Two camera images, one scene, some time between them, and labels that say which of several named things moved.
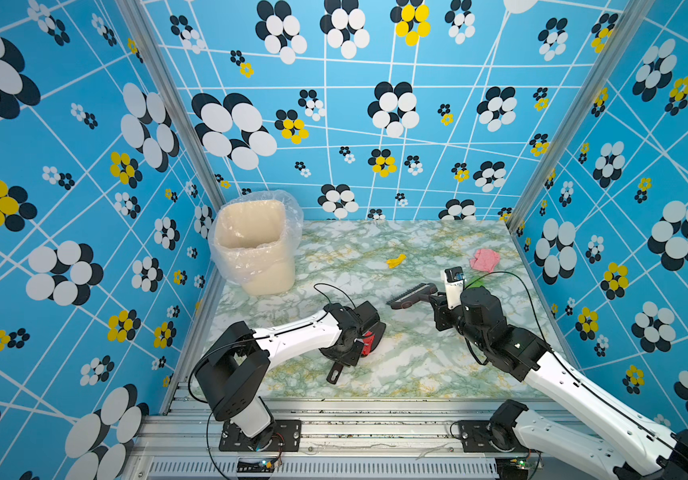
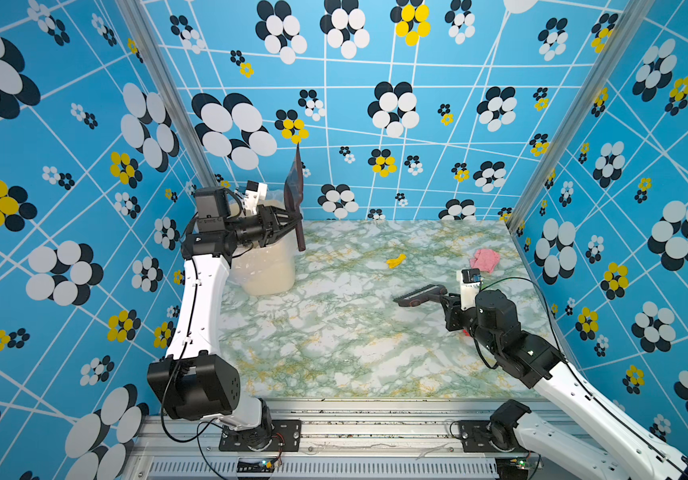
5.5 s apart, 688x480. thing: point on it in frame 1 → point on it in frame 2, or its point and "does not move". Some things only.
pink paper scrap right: x=485 y=260 does not move
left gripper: x=350 y=362 → x=268 y=223
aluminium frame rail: x=340 y=439 does not move
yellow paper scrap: x=393 y=263 does not move
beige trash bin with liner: x=253 y=240 does not move
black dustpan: x=378 y=330 → x=294 y=196
